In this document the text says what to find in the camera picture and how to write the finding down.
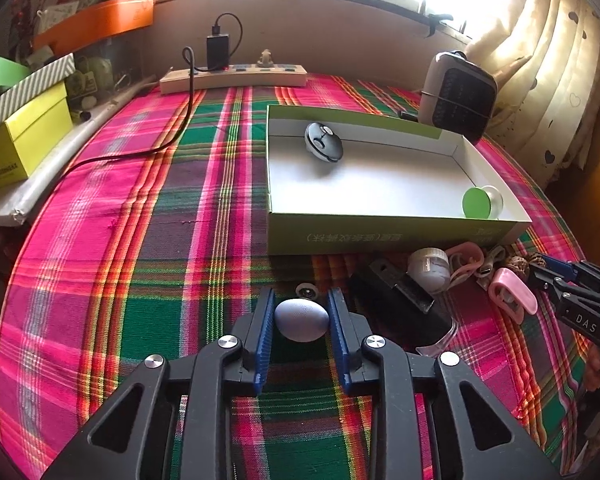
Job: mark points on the black charger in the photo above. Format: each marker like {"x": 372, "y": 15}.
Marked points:
{"x": 217, "y": 52}

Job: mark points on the beige power strip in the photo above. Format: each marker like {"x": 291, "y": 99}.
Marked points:
{"x": 235, "y": 77}

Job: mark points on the black window latch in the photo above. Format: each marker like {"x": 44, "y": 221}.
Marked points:
{"x": 432, "y": 25}

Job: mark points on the grey egg-shaped ball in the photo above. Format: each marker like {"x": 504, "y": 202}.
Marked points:
{"x": 301, "y": 321}

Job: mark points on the black and white round gadget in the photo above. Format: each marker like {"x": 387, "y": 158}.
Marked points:
{"x": 320, "y": 142}

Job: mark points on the small grey figurine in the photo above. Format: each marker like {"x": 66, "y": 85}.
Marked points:
{"x": 266, "y": 55}

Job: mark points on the orange box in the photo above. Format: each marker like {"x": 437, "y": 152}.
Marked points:
{"x": 95, "y": 22}

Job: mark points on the striped grey box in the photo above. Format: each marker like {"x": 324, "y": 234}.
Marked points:
{"x": 25, "y": 92}

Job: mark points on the small translucent jar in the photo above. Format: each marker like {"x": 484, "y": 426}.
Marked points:
{"x": 428, "y": 269}

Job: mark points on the green paper sheet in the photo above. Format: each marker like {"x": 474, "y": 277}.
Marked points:
{"x": 7, "y": 70}

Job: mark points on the white and black heater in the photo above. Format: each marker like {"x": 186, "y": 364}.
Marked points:
{"x": 455, "y": 95}

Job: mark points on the pale pink looped clip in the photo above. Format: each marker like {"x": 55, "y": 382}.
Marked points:
{"x": 465, "y": 260}

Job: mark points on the small white roller wheel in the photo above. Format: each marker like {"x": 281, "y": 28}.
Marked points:
{"x": 305, "y": 290}

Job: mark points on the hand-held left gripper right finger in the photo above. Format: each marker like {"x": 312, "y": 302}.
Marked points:
{"x": 336, "y": 330}

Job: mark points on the yellow green box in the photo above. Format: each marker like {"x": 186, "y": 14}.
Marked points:
{"x": 22, "y": 130}

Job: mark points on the black rectangular device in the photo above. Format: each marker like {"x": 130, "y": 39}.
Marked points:
{"x": 405, "y": 305}

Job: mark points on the white rolled paper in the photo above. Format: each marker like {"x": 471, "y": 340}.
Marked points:
{"x": 55, "y": 160}

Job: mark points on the pink green plaid tablecloth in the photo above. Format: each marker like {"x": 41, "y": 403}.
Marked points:
{"x": 130, "y": 210}

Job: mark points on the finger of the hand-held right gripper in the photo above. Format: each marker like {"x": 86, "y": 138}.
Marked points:
{"x": 542, "y": 280}
{"x": 560, "y": 267}

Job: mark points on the green cardboard box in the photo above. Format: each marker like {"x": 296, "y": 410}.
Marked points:
{"x": 360, "y": 180}

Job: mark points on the green capped white puck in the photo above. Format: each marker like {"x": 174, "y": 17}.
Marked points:
{"x": 480, "y": 202}

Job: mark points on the cream heart print curtain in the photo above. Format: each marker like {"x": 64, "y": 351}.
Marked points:
{"x": 545, "y": 60}

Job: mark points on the green label glass jar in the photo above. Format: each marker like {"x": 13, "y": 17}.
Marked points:
{"x": 87, "y": 80}

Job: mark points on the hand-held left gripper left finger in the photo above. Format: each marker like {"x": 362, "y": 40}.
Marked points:
{"x": 266, "y": 330}

